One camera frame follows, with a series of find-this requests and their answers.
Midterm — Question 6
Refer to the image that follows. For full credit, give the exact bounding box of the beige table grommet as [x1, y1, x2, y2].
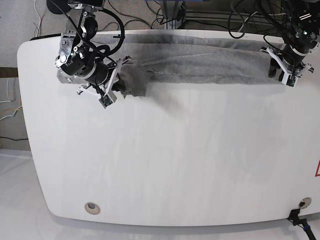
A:
[84, 202, 101, 215]

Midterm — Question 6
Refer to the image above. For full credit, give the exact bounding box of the white floor cable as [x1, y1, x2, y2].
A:
[32, 2, 42, 37]

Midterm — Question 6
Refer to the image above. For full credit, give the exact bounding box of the black clamp with cable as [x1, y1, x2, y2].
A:
[287, 209, 316, 240]

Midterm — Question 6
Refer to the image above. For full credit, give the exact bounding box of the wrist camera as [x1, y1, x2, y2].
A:
[279, 72, 297, 88]
[98, 92, 117, 109]

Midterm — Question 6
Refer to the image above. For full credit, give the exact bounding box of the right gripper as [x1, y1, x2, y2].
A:
[76, 56, 132, 98]

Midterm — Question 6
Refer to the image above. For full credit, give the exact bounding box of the aluminium frame stand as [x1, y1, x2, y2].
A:
[159, 0, 186, 30]

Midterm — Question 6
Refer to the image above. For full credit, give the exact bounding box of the grey t-shirt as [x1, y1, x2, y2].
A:
[94, 32, 283, 99]

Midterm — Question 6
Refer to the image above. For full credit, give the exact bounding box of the silver table grommet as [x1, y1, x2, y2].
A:
[298, 197, 312, 209]

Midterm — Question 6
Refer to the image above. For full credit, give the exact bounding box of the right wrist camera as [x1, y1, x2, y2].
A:
[98, 92, 117, 109]

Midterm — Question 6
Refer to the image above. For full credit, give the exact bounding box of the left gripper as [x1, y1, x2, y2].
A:
[260, 44, 314, 78]

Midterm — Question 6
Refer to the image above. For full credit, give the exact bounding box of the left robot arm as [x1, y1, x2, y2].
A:
[230, 0, 320, 84]

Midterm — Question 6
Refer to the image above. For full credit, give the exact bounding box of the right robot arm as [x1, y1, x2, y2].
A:
[55, 0, 131, 106]

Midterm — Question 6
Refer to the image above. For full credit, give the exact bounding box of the red warning triangle sticker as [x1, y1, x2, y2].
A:
[315, 161, 320, 177]

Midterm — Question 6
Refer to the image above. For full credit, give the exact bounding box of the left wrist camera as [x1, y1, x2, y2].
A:
[279, 72, 297, 88]

